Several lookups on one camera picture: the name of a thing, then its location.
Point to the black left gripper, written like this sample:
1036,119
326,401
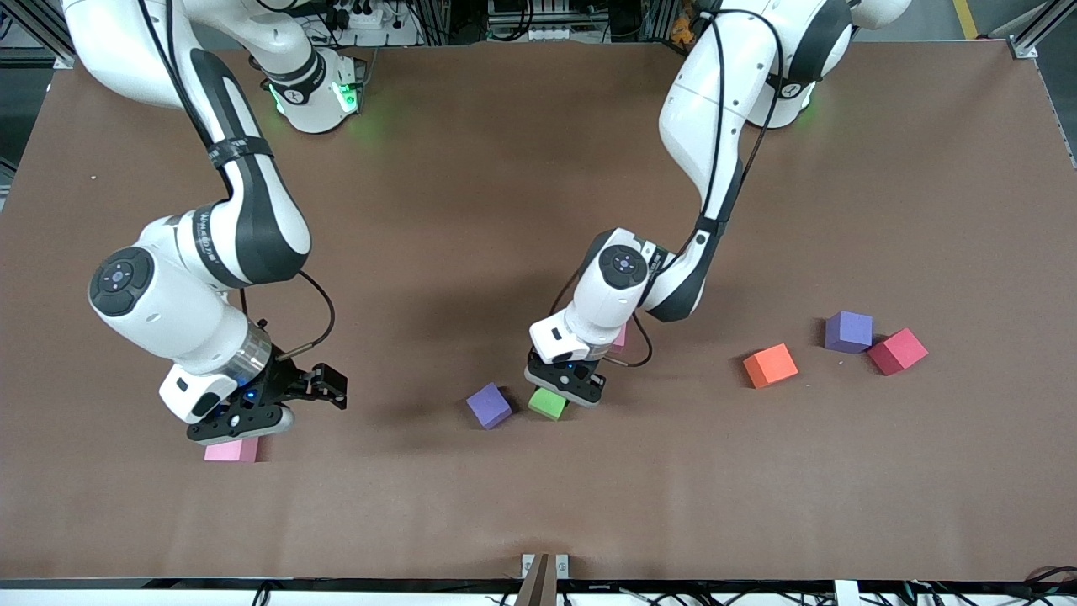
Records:
567,402

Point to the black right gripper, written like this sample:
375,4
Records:
284,381

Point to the green foam cube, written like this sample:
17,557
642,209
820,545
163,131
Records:
549,408

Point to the pink foam cube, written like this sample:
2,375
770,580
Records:
231,452
620,339

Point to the purple foam cube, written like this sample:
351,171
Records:
488,408
848,331

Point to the orange foam cube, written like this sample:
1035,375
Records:
770,366

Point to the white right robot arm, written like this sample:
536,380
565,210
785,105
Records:
252,219

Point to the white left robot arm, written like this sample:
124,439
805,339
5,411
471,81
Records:
698,109

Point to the brown table cover sheet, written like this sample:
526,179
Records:
538,505

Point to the red foam cube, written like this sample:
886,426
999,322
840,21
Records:
898,352

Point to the metal equipment rack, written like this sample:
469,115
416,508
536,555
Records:
530,21

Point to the orange lumpy bundle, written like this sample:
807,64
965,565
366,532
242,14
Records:
681,29

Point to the white power strip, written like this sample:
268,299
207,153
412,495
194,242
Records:
366,17

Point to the small metal bracket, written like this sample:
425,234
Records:
528,566

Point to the white table edge rail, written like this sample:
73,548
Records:
84,599

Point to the aluminium frame corner post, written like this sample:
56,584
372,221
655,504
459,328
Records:
1022,46
63,57

